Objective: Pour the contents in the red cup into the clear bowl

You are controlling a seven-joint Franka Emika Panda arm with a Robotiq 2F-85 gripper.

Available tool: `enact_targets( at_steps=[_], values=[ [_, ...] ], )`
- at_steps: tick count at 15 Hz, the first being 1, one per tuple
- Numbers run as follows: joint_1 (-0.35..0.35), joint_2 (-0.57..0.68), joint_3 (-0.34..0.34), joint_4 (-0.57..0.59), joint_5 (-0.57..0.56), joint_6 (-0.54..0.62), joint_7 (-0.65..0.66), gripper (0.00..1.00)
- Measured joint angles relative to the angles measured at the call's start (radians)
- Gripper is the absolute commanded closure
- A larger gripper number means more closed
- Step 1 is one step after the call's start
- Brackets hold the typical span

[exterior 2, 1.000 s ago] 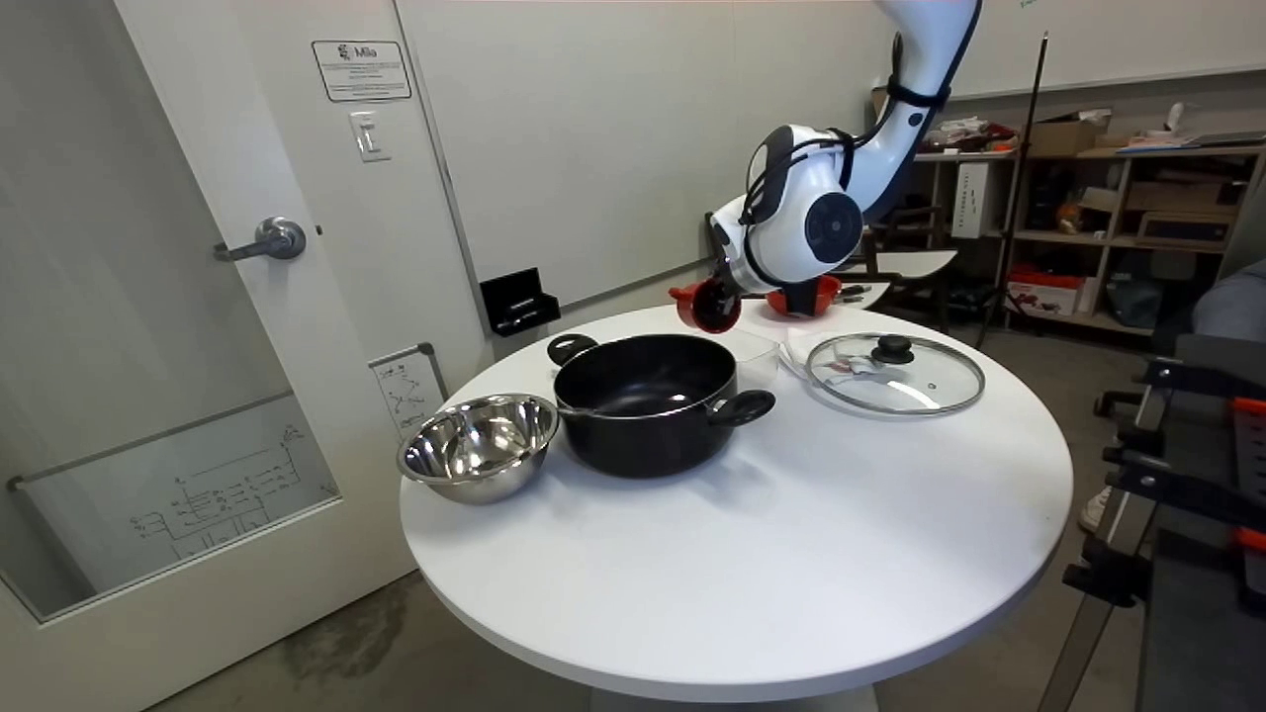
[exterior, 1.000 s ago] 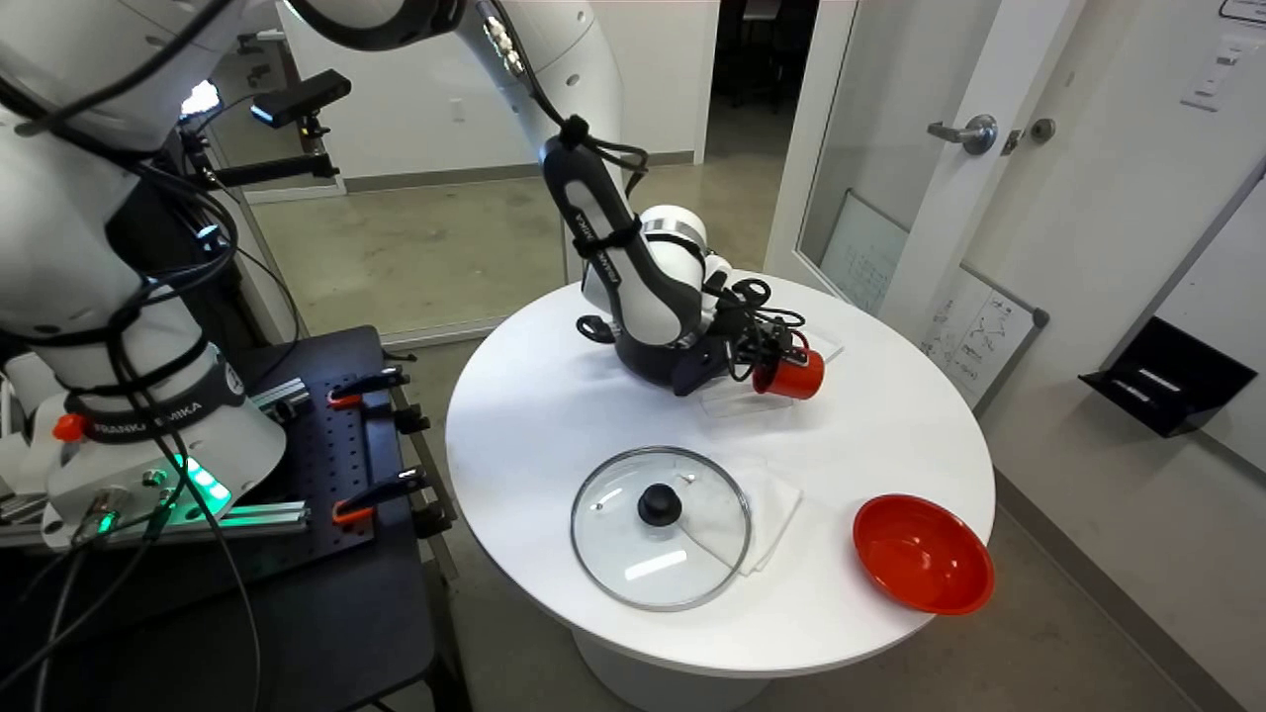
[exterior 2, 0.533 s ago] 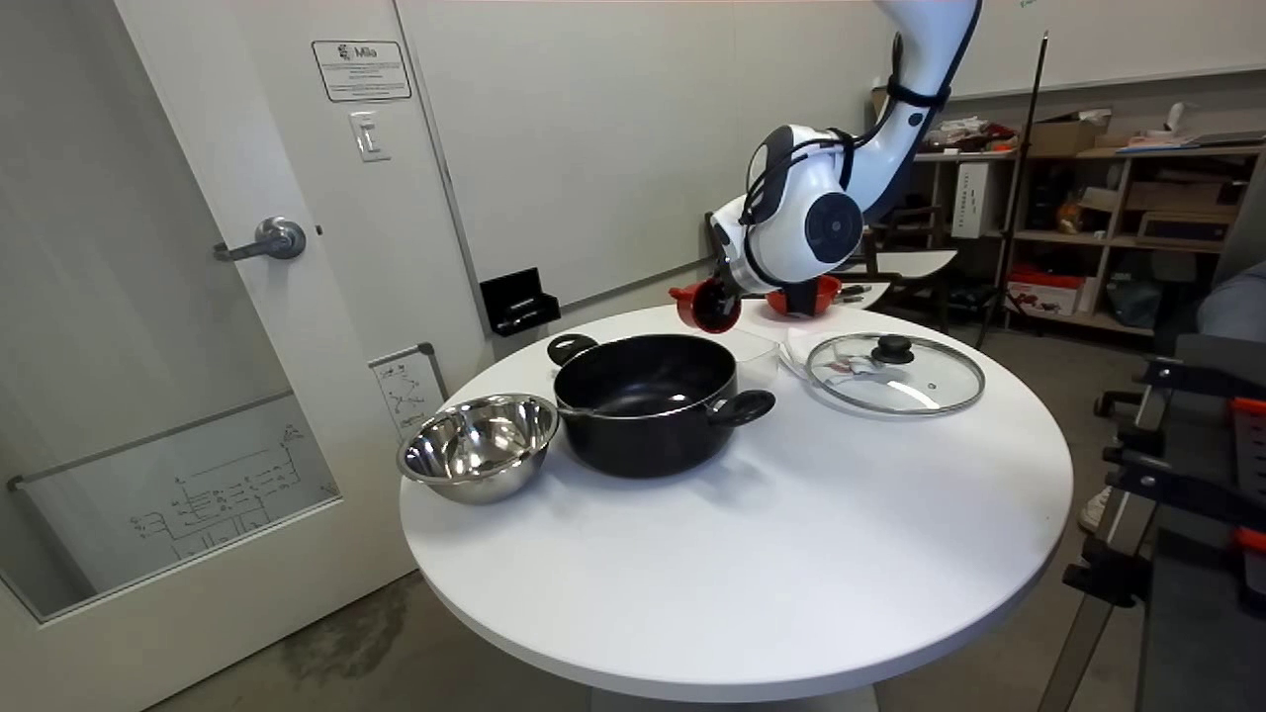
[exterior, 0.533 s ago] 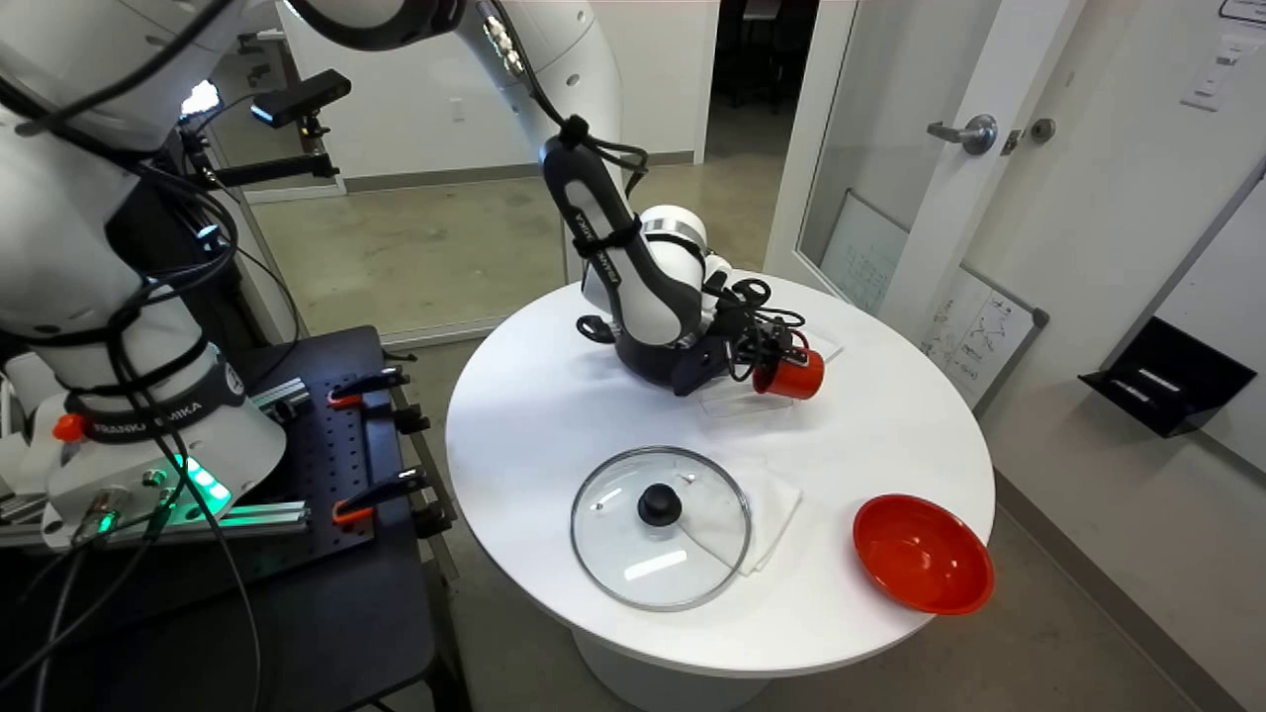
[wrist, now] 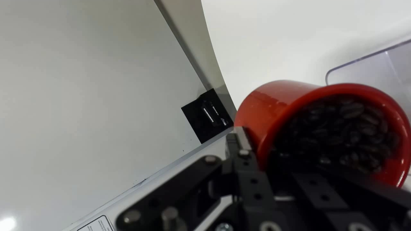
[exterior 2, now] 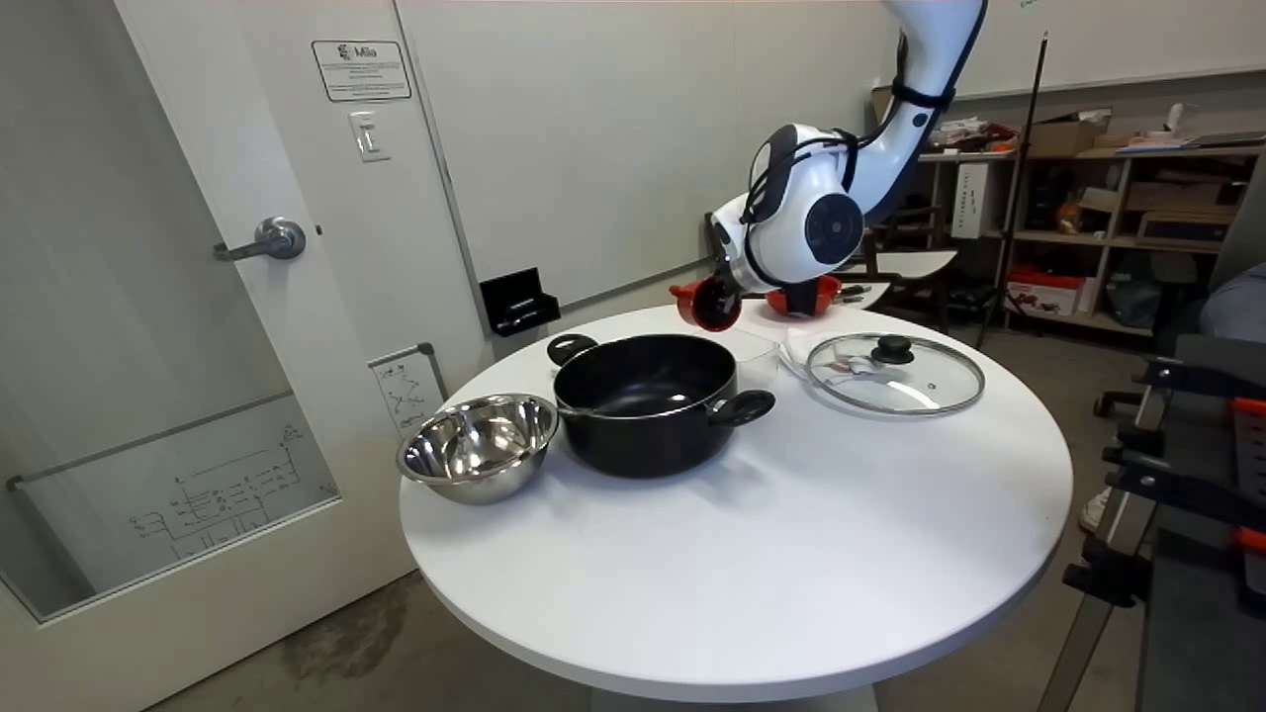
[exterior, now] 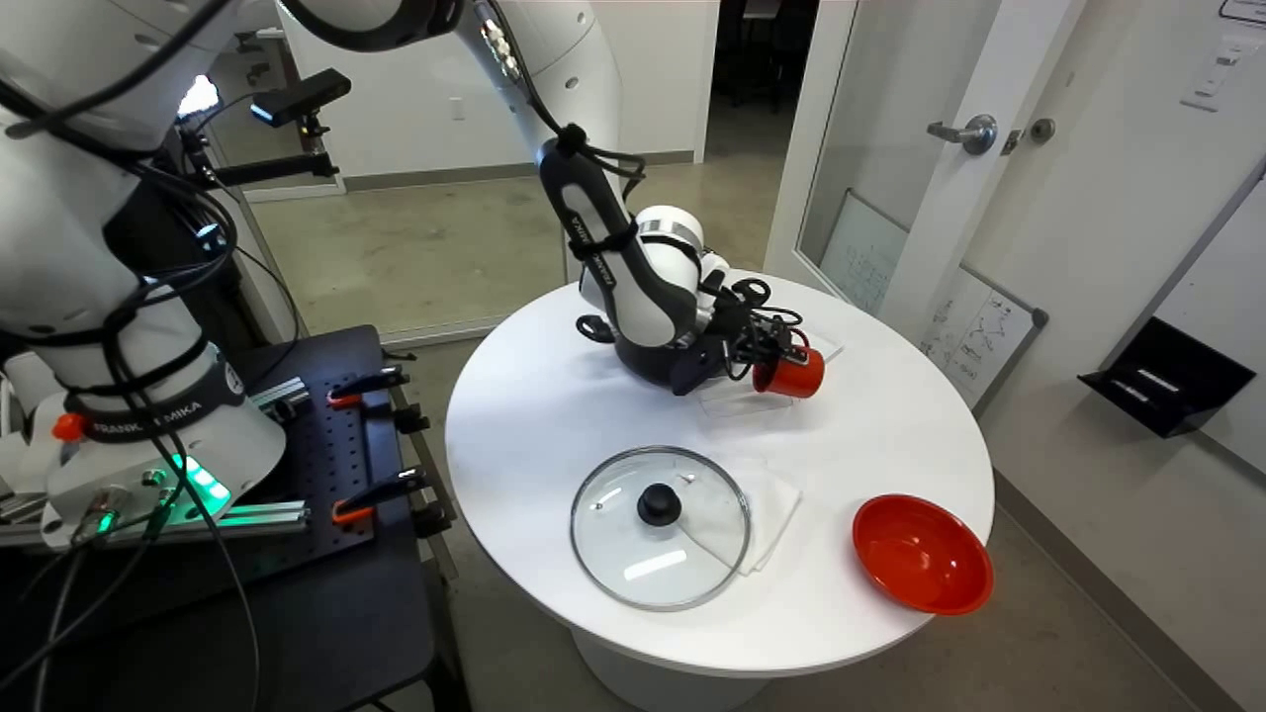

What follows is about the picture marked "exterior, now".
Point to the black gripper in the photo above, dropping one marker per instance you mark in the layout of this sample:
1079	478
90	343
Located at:
736	324

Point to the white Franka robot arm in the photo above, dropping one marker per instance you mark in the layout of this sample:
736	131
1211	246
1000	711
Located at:
645	279

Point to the red bowl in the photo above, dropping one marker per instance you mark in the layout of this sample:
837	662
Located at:
923	558

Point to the clear square plastic lid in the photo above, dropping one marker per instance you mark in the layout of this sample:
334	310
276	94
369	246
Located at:
824	345

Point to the black cooking pot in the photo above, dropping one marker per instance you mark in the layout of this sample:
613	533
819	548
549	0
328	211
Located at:
677	375

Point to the small leaning whiteboard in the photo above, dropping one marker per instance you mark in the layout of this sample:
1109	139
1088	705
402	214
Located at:
982	339

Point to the glass pot lid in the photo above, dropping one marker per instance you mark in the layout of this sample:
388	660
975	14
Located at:
633	556

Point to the silver door lock knob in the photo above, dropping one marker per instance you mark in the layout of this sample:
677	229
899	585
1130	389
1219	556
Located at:
1031	131

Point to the orange black clamp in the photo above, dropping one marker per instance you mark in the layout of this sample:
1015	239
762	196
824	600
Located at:
377	502
365	389

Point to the black cart table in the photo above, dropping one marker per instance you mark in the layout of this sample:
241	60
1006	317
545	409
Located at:
342	620

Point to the bright light panel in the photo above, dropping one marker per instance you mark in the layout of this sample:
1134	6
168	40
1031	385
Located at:
200	95

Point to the orange round knob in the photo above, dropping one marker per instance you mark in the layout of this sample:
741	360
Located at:
70	425

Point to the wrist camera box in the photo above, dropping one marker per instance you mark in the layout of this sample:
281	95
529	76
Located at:
716	273

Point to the white table pedestal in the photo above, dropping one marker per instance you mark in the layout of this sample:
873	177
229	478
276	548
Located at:
657	677

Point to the black wall file holder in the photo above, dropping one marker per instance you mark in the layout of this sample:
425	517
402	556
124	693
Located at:
1168	378

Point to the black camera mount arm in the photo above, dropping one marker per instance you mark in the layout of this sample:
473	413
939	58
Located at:
272	165

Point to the black stereo camera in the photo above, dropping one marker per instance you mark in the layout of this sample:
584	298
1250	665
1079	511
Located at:
301	95

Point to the aluminium rail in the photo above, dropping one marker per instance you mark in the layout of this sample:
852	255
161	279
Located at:
249	517

